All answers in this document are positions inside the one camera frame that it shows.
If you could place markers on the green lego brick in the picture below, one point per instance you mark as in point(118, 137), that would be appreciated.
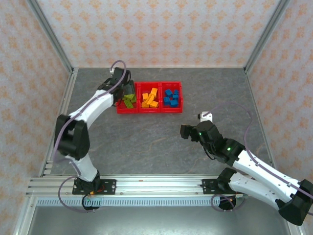
point(125, 98)
point(128, 104)
point(131, 96)
point(134, 100)

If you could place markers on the yellow lego brick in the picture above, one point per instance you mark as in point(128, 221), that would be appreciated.
point(154, 104)
point(144, 104)
point(148, 101)
point(154, 91)
point(145, 96)
point(151, 97)

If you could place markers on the red plastic bin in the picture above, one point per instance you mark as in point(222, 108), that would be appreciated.
point(127, 110)
point(149, 110)
point(171, 109)

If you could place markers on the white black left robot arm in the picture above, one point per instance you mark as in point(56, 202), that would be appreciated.
point(97, 107)

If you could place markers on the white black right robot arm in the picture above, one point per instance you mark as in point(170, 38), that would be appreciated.
point(259, 188)

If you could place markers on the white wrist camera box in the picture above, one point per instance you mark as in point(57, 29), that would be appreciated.
point(112, 70)
point(206, 117)

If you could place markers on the thin aluminium floor rail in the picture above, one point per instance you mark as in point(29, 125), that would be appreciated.
point(171, 67)

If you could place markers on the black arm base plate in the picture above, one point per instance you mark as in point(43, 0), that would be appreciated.
point(108, 187)
point(209, 186)

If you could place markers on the wide aluminium mounting rail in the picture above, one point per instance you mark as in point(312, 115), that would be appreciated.
point(159, 183)

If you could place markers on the aluminium frame post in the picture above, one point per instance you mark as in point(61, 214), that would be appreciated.
point(50, 36)
point(24, 215)
point(266, 36)

